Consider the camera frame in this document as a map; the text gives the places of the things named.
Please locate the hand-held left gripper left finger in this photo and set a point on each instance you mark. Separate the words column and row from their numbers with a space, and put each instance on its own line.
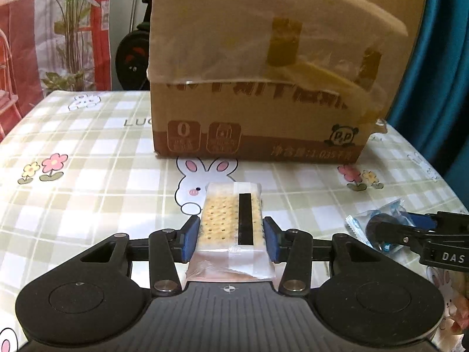
column 189, row 238

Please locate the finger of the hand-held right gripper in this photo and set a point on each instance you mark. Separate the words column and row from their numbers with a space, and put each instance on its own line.
column 421, row 220
column 399, row 234

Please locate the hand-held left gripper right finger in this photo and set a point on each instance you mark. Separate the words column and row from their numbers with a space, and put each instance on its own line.
column 273, row 240

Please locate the clear cracker packet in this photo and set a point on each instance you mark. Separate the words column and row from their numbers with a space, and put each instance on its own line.
column 220, row 220

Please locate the blue cookie packet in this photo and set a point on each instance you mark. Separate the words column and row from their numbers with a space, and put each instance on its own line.
column 361, row 223

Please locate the brown cardboard box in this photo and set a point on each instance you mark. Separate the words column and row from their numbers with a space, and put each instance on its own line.
column 256, row 99

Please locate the clear plastic box liner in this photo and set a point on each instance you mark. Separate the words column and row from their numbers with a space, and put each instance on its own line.
column 227, row 33

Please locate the checked bunny tablecloth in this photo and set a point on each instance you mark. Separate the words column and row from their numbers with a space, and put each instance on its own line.
column 91, row 190

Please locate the teal curtain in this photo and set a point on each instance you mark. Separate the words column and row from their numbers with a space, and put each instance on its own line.
column 439, row 99

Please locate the black exercise bike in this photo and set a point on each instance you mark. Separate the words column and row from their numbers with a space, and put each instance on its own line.
column 133, row 55

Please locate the red printed wall cloth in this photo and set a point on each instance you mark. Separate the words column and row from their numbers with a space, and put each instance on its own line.
column 44, row 33

